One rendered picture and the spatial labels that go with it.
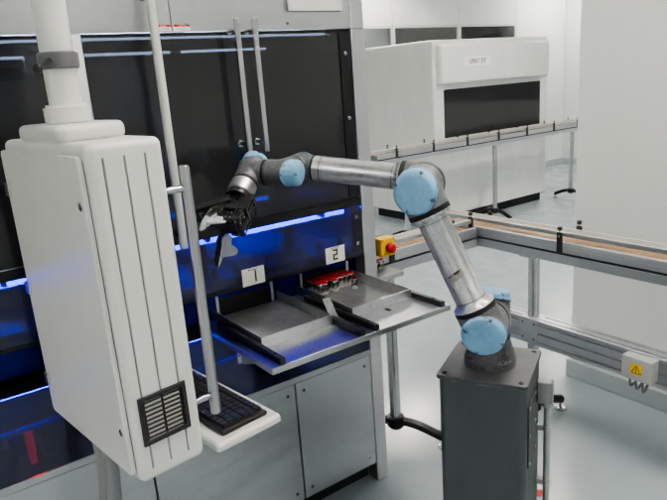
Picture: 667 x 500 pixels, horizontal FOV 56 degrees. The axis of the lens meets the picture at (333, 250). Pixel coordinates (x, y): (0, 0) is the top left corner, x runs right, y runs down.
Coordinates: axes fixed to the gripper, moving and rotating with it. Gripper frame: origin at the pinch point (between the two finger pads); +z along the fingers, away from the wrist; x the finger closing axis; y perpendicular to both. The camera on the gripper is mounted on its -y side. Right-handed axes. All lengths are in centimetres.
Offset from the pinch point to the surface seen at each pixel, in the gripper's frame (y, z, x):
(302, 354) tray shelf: 21.9, 7.3, 35.1
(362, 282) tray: 23, -47, 72
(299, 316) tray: 11, -15, 51
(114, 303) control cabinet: -0.1, 32.5, -22.2
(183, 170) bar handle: 7.0, 3.8, -32.8
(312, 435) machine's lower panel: 11, 4, 104
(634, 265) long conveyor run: 121, -71, 76
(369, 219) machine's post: 24, -63, 54
